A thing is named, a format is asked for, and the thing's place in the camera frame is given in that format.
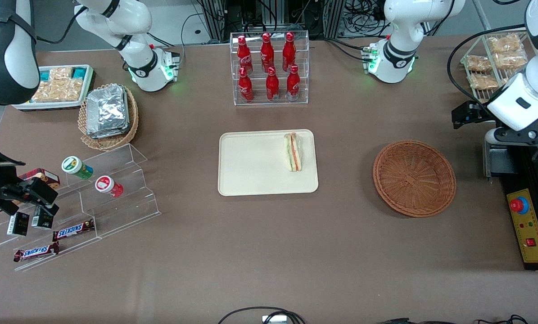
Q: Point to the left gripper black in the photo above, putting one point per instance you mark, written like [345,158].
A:
[476,112]

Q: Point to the triangle sandwich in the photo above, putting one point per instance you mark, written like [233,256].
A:
[293,153]

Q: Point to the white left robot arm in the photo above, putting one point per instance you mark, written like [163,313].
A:
[401,54]

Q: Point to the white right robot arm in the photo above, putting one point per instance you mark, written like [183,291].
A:
[129,18]

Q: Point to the brown round wicker basket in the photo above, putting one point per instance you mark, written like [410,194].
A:
[413,180]

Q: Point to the light oval wicker basket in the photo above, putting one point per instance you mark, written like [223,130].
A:
[109,144]

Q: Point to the beige plastic tray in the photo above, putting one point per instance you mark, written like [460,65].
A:
[250,162]

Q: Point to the small black box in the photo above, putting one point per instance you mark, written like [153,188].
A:
[18,224]
[42,220]

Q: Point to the red brown carton box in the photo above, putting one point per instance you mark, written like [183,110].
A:
[43,174]

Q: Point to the tan snack packet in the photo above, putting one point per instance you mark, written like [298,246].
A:
[505,43]
[478,63]
[511,59]
[70,85]
[48,92]
[483,82]

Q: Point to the Snickers chocolate bar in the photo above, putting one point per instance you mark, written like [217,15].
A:
[37,252]
[73,230]

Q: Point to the grey machine block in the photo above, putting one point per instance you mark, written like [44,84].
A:
[498,159]

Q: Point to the green lid can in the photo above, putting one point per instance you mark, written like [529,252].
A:
[73,164]

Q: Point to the black machine housing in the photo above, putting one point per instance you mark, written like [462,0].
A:
[516,180]

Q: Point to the red lid can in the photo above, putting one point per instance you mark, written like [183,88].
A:
[104,184]

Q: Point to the clear acrylic stepped stand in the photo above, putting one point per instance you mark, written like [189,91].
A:
[124,211]

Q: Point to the red emergency stop button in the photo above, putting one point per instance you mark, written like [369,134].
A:
[517,205]

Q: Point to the white rectangular bin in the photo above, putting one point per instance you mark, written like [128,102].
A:
[48,107]

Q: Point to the silver foil pack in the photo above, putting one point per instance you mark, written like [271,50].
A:
[106,110]

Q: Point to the teal snack pack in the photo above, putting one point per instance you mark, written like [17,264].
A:
[45,74]
[79,73]

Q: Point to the yellow control panel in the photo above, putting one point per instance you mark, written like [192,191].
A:
[536,252]

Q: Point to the clear acrylic bottle rack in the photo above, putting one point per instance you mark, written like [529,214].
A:
[305,67]

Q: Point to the red cola bottle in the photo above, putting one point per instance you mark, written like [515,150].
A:
[244,54]
[289,51]
[293,83]
[272,84]
[245,85]
[266,51]

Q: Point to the dark equipment rack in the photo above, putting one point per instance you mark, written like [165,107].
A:
[250,13]

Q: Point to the red rocker switch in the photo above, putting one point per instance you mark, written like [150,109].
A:
[531,242]

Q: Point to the silver metal bracket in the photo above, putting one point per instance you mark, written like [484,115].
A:
[274,319]

